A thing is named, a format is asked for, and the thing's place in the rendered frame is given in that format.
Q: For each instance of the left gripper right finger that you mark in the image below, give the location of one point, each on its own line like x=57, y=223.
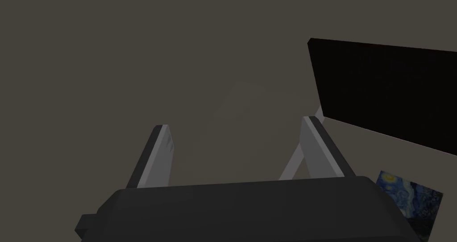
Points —
x=317, y=149

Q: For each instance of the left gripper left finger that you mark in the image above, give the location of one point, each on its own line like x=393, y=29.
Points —
x=154, y=160

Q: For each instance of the black flat television screen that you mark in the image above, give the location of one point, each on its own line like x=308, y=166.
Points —
x=385, y=92

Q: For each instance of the blue starry night painting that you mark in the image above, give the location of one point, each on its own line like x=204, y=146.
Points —
x=414, y=199

